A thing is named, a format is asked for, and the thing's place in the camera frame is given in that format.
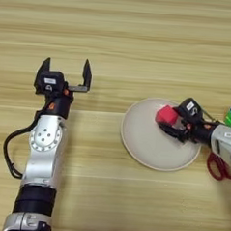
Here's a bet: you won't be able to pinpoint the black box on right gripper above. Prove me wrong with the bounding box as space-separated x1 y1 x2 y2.
177 96 206 123

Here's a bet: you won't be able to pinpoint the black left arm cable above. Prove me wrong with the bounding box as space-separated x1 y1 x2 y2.
0 95 54 181

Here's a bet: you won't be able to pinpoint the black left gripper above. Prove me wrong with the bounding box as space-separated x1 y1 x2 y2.
31 55 94 121

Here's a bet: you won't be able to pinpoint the white round plate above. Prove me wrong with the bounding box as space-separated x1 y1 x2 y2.
118 95 205 174

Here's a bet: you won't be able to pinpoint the red cube block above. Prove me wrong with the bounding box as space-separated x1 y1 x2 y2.
154 103 181 127

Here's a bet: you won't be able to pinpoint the red handled scissors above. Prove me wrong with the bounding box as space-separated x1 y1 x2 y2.
205 151 231 183

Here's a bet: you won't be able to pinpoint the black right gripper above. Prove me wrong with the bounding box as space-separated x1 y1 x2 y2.
156 104 219 147

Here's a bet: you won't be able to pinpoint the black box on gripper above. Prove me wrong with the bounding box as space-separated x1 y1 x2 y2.
177 96 206 123
40 70 66 95

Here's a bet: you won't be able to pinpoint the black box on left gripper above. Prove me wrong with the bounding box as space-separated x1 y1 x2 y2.
40 70 66 95

